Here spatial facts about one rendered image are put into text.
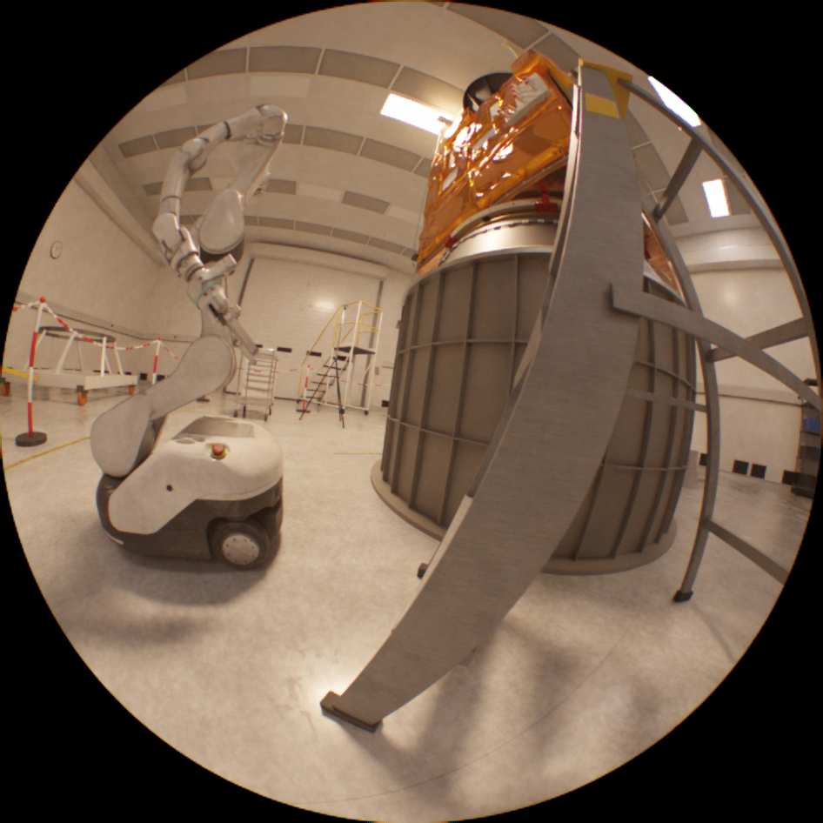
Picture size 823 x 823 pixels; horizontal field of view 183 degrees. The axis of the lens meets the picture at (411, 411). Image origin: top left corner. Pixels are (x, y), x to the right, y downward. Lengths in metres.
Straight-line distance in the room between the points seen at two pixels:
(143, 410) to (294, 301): 8.37
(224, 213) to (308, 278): 8.43
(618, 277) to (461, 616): 0.29
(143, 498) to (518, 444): 0.73
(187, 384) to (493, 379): 0.98
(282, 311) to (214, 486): 8.42
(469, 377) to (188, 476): 0.95
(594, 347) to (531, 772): 0.61
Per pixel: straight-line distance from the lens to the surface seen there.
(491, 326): 1.01
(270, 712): 0.57
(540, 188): 1.63
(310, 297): 9.04
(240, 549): 0.75
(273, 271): 9.47
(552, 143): 1.65
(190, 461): 0.65
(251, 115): 1.05
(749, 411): 6.42
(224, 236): 0.89
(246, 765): 0.55
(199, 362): 0.78
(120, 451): 0.89
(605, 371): 0.19
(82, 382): 4.16
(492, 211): 1.66
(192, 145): 0.94
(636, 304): 0.21
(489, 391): 0.96
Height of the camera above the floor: 0.53
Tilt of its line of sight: 3 degrees down
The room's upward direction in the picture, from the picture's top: 8 degrees clockwise
